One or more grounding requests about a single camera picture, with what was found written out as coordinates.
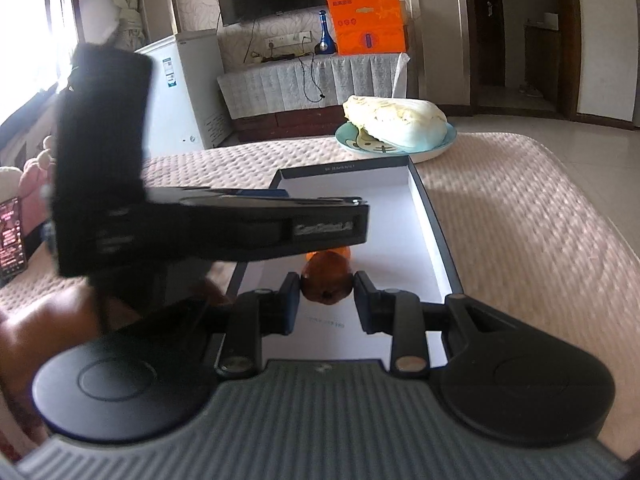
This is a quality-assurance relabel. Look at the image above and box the white chest freezer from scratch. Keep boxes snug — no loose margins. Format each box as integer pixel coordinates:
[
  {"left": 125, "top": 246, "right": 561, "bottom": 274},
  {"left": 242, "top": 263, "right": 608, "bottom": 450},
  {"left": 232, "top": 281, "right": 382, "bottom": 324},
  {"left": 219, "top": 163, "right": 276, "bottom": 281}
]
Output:
[{"left": 137, "top": 29, "right": 231, "bottom": 157}]

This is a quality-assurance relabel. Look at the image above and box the white wall power socket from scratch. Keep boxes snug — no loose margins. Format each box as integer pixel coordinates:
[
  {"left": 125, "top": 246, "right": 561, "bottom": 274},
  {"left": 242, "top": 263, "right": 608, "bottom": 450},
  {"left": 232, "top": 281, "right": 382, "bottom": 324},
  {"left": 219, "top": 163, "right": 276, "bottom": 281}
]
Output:
[{"left": 265, "top": 30, "right": 314, "bottom": 51}]

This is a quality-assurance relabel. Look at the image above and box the orange paper bag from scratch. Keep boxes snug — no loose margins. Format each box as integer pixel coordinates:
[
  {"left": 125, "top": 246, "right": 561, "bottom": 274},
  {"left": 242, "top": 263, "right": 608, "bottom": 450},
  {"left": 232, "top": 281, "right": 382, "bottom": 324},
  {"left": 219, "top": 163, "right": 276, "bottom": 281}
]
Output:
[{"left": 326, "top": 0, "right": 407, "bottom": 55}]

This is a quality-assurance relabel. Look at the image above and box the black smartphone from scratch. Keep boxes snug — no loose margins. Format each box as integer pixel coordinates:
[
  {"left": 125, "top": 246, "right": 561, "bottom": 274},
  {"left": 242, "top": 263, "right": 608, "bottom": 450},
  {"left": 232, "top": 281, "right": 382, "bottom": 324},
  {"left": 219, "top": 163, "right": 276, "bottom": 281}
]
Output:
[{"left": 0, "top": 197, "right": 27, "bottom": 282}]

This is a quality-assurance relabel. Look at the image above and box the orange tangerine with stem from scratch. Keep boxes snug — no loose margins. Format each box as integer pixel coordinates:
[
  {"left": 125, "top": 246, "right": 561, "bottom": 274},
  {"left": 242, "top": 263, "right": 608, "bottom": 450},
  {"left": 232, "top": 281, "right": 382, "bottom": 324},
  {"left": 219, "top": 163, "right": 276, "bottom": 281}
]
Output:
[{"left": 305, "top": 246, "right": 352, "bottom": 261}]

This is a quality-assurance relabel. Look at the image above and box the white shallow cardboard box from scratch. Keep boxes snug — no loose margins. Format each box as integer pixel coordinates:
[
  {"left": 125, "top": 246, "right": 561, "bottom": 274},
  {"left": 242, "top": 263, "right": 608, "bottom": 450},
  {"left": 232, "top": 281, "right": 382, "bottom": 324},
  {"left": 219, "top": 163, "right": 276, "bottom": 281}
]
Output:
[{"left": 262, "top": 157, "right": 462, "bottom": 379}]

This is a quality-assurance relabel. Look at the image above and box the person's left hand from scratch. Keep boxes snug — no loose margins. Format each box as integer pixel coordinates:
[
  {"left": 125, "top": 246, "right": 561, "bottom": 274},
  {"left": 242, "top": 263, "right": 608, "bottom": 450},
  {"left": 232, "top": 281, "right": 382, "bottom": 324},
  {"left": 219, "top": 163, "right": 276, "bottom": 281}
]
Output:
[{"left": 0, "top": 276, "right": 237, "bottom": 453}]

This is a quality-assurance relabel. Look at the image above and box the small red apple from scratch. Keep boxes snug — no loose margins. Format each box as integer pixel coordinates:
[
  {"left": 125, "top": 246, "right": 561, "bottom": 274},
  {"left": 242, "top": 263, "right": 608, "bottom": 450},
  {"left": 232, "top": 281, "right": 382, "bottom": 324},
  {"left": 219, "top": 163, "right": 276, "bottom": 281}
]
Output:
[{"left": 300, "top": 250, "right": 354, "bottom": 306}]

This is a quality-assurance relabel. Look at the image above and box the blue glass bottle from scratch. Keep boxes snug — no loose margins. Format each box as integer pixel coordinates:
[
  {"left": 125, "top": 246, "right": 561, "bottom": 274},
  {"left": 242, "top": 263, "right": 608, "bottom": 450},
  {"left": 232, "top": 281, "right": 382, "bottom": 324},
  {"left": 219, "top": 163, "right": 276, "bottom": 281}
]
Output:
[{"left": 314, "top": 10, "right": 336, "bottom": 55}]

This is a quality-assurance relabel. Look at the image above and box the light blue plate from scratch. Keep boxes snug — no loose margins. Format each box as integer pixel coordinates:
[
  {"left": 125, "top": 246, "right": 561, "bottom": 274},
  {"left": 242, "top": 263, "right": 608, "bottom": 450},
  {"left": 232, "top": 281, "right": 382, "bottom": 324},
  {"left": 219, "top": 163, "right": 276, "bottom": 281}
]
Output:
[{"left": 334, "top": 120, "right": 458, "bottom": 165}]

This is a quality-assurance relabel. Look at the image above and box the napa cabbage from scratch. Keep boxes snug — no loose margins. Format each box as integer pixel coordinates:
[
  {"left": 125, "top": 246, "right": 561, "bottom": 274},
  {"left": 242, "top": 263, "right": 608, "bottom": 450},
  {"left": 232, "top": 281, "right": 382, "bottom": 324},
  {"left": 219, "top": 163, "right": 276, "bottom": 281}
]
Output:
[{"left": 343, "top": 96, "right": 448, "bottom": 152}]

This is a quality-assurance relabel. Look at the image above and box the black hanging cable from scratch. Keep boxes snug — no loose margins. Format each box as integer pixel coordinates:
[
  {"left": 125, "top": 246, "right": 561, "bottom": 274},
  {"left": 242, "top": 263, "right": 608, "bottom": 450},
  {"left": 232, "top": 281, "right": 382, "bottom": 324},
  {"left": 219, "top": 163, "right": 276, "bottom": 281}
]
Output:
[{"left": 297, "top": 53, "right": 327, "bottom": 104}]

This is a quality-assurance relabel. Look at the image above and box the cabinet with white cloth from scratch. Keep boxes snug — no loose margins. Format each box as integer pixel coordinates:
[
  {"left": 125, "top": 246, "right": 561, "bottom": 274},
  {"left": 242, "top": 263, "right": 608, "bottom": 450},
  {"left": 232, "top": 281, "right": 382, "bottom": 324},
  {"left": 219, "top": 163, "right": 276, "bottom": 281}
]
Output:
[{"left": 218, "top": 53, "right": 410, "bottom": 143}]

